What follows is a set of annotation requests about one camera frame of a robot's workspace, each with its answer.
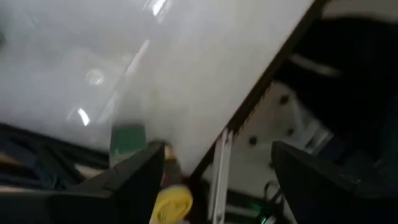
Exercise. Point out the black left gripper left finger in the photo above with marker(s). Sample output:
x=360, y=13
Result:
x=136, y=186

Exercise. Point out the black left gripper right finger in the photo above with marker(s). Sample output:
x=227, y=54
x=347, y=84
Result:
x=308, y=193

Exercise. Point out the yellow-lid dark spice jar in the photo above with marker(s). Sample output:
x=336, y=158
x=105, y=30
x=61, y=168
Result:
x=172, y=205

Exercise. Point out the green-lid herb spice jar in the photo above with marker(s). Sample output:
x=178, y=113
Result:
x=127, y=140

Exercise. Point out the white perforated mounting plate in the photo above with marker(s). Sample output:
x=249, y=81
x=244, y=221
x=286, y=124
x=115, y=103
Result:
x=273, y=124

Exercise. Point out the white plastic strip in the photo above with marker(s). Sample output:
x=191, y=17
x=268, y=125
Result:
x=221, y=174

